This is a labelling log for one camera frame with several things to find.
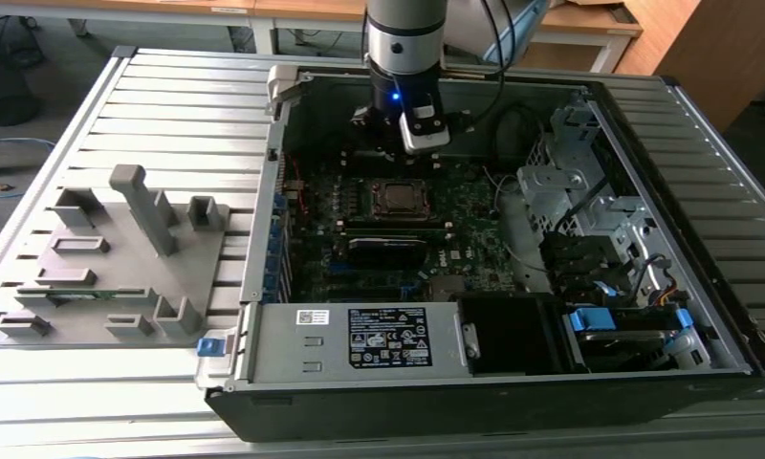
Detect brown chipset heatsink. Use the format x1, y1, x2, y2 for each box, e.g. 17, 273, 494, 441
429, 275, 466, 300

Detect hard disk in blue carrier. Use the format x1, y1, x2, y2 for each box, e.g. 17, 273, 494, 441
564, 305, 702, 373

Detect green motherboard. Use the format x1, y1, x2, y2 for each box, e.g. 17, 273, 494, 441
282, 152, 537, 305

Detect CPU socket metal frame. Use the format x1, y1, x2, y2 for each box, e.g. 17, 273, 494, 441
368, 177, 440, 223

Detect coloured wire bundle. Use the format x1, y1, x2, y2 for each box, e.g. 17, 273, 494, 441
650, 282, 685, 307

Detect grey plastic parts rack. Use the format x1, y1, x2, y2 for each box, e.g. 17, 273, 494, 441
0, 164, 234, 349

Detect black trash bin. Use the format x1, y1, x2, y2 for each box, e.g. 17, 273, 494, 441
0, 64, 44, 128

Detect silver CPU socket cover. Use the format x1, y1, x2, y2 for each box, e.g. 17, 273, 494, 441
372, 180, 436, 219

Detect black graphics card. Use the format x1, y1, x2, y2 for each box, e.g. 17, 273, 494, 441
346, 236, 429, 269

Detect wooden cabinet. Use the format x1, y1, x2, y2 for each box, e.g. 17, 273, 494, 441
614, 0, 765, 140

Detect silver drive cage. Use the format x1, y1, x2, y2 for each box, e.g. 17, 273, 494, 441
514, 93, 668, 269

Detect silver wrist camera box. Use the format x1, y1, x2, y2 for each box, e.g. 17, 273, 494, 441
397, 93, 454, 155

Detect black cable bundle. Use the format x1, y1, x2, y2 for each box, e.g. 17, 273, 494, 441
538, 232, 636, 300

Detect green RAM stick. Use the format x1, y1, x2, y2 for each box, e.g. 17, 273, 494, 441
44, 289, 124, 303

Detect black open PC case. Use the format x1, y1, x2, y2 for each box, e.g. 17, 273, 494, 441
193, 64, 765, 444

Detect silver CPU green substrate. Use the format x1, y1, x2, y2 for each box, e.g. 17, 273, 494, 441
385, 184, 424, 212

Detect grey plastic case bracket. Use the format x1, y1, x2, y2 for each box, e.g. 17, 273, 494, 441
264, 65, 302, 119

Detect wooden desk white legs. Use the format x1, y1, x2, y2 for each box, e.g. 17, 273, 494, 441
0, 0, 260, 38
253, 0, 644, 74

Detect black mesh basket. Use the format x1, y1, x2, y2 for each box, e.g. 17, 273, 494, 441
0, 13, 46, 68

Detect grey power supply unit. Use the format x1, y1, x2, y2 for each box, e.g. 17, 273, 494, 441
248, 300, 470, 383

